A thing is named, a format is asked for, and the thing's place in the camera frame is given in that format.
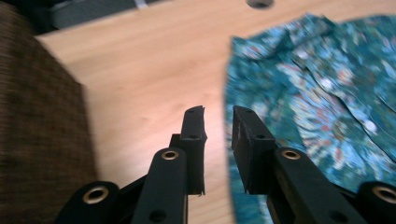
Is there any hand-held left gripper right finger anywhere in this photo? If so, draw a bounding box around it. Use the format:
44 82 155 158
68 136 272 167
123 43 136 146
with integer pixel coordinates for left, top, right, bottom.
231 105 278 196

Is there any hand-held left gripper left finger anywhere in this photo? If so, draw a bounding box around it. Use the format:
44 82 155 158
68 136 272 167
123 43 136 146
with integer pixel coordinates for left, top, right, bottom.
169 105 208 197

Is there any teal floral shirt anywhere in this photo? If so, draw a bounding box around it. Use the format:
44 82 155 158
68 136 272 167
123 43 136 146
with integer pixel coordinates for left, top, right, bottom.
223 12 396 224

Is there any brown woven basket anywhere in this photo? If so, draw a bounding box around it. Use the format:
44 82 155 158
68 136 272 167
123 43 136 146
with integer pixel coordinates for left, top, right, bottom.
0 0 98 224

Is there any grey table cable grommet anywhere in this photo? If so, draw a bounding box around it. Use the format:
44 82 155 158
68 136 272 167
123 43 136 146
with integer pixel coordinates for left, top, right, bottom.
246 0 276 9

